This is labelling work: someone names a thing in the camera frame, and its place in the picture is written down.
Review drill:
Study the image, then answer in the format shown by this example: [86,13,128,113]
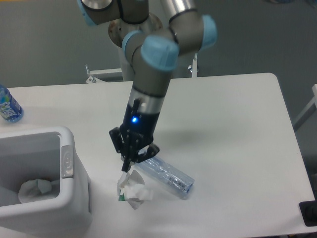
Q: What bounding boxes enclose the white tissue in bin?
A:
[18,179,60,203]

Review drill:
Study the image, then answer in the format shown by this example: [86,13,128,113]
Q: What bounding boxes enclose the clear plastic bottle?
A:
[135,156,195,199]

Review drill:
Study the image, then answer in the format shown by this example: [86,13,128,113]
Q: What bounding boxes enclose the blue labelled water bottle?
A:
[0,85,24,123]

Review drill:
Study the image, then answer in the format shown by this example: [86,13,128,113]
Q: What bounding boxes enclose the white robot pedestal with flange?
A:
[108,13,163,81]

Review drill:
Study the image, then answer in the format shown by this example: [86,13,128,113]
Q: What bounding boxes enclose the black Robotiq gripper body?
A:
[119,101,159,150]

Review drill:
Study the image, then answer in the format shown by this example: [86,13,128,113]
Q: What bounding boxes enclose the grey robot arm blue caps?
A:
[78,0,217,172]

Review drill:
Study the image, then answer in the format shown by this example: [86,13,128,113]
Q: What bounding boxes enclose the white left base bracket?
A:
[85,64,123,84]

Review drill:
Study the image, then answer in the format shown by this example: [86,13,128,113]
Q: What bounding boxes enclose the white base bracket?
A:
[188,52,199,78]
[85,64,123,84]

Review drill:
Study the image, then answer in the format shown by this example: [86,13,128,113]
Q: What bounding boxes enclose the white plastic trash can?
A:
[0,126,92,237]

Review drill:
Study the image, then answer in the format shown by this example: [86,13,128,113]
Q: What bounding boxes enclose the white right base bracket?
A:
[188,52,199,78]

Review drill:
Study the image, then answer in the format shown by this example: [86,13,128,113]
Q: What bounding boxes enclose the white frame at right edge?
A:
[293,84,317,131]

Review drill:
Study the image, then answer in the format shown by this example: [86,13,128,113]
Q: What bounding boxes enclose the white paper trash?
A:
[117,170,154,210]

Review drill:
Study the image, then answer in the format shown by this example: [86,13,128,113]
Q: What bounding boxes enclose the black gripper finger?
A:
[129,143,160,168]
[109,127,131,173]

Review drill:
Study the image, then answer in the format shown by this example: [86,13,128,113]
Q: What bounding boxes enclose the black clamp at table edge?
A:
[299,200,317,227]

